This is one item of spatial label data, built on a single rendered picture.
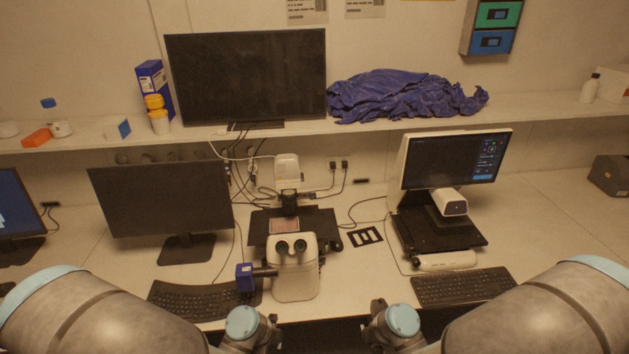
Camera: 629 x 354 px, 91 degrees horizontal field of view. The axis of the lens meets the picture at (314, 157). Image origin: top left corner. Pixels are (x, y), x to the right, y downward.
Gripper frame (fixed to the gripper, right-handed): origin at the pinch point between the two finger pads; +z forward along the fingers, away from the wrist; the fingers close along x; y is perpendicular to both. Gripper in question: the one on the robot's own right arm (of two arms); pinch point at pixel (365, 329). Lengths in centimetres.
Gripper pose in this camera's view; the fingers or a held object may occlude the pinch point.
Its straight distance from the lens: 135.5
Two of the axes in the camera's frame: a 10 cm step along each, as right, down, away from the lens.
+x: 9.8, 0.0, 1.9
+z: -1.5, 6.0, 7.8
